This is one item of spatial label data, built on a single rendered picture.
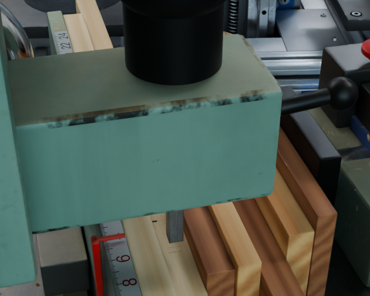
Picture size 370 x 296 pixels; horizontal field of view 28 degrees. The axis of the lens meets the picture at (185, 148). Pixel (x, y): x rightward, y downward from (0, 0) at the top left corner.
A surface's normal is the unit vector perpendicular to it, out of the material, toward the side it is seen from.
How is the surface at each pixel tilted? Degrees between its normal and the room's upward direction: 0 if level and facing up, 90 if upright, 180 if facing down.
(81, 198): 90
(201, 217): 0
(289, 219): 0
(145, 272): 0
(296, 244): 90
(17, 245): 90
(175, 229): 90
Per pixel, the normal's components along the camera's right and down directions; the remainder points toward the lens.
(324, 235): 0.25, 0.56
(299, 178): 0.00, -0.82
